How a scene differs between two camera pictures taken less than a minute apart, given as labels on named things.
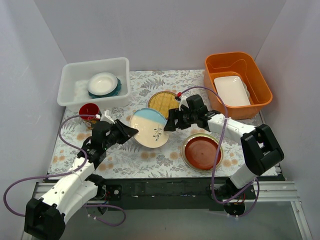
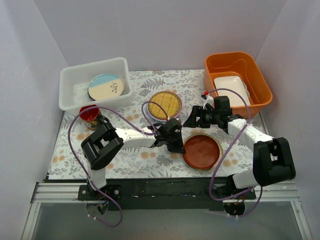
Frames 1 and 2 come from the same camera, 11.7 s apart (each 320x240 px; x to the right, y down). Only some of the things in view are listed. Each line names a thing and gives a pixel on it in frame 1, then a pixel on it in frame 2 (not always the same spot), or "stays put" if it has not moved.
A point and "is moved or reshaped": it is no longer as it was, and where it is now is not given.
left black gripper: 120,131 to 173,144
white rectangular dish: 232,91 stays put
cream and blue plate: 150,123 is moved or reshaped
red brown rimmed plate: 199,151 stays put
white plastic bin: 105,82 stays put
